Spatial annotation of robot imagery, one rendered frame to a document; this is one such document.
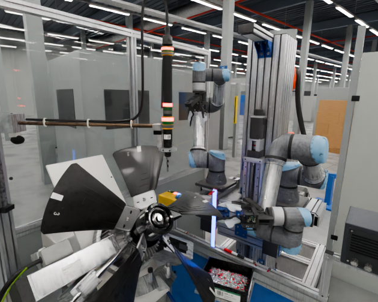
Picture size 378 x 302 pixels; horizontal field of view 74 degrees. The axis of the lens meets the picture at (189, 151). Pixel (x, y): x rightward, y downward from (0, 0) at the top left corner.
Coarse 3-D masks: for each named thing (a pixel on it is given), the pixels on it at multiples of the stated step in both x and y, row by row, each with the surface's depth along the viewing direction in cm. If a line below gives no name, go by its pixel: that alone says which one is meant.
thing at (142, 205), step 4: (148, 192) 98; (152, 192) 98; (136, 196) 99; (140, 196) 98; (144, 196) 98; (148, 196) 97; (152, 196) 97; (136, 200) 98; (140, 200) 97; (148, 200) 96; (152, 200) 96; (156, 200) 96; (136, 204) 97; (140, 204) 96; (144, 204) 96; (148, 204) 96; (140, 208) 96; (144, 208) 95
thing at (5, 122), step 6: (0, 114) 92; (6, 114) 92; (12, 114) 93; (18, 114) 96; (24, 114) 99; (0, 120) 93; (6, 120) 93; (12, 120) 93; (18, 120) 96; (24, 120) 99; (0, 126) 93; (6, 126) 93; (12, 126) 93; (18, 126) 96; (24, 126) 99; (0, 132) 94; (6, 132) 94; (12, 132) 94
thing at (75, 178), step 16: (64, 176) 78; (80, 176) 80; (64, 192) 77; (80, 192) 79; (96, 192) 82; (112, 192) 84; (48, 208) 75; (64, 208) 77; (80, 208) 80; (96, 208) 82; (112, 208) 84; (48, 224) 75; (64, 224) 78; (80, 224) 80; (96, 224) 83; (112, 224) 85
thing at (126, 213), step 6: (126, 210) 87; (132, 210) 88; (138, 210) 89; (120, 216) 87; (126, 216) 88; (132, 216) 89; (120, 222) 88; (126, 222) 89; (132, 222) 90; (120, 228) 88; (126, 228) 89
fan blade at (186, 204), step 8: (192, 192) 123; (176, 200) 114; (184, 200) 114; (192, 200) 116; (200, 200) 118; (176, 208) 105; (184, 208) 106; (192, 208) 107; (200, 208) 110; (208, 208) 112; (216, 216) 109
